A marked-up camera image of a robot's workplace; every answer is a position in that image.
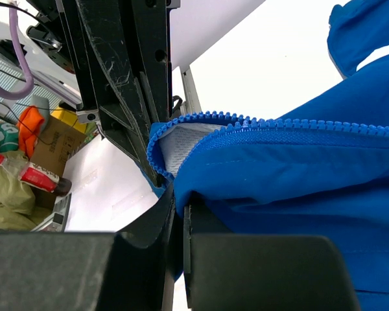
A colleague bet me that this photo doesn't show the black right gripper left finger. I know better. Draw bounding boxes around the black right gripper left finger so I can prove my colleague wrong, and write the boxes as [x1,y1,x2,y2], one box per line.
[0,187,175,310]

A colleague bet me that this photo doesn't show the yellow box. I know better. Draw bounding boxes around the yellow box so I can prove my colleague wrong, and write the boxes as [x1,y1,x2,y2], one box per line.
[51,109,87,133]

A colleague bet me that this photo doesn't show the orange cloth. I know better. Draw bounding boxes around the orange cloth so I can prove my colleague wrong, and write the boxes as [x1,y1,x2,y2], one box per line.
[17,106,45,158]

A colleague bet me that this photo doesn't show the green white printed cloth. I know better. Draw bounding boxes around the green white printed cloth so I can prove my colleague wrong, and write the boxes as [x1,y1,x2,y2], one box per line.
[0,122,19,153]

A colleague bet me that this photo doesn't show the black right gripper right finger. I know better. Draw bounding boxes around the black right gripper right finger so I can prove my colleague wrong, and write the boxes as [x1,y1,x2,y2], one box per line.
[183,201,360,310]

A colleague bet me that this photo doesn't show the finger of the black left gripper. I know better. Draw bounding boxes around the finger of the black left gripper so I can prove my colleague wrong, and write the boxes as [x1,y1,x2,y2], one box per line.
[123,1,171,187]
[56,1,149,168]

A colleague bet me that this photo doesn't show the olive green cloth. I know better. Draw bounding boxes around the olive green cloth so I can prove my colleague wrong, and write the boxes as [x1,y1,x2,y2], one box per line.
[0,167,52,231]

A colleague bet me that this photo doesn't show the brown cardboard box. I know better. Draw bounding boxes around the brown cardboard box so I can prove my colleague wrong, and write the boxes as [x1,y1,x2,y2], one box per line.
[30,115,87,210]

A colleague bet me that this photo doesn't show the blue white red jacket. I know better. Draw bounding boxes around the blue white red jacket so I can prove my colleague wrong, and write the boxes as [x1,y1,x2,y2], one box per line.
[147,1,389,310]

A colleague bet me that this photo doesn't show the aluminium table frame rail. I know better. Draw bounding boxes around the aluminium table frame rail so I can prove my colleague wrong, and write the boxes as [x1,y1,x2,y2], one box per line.
[181,67,202,114]

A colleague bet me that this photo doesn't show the red labelled plastic bottle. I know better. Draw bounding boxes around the red labelled plastic bottle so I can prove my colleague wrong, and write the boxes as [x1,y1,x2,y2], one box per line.
[0,154,72,197]

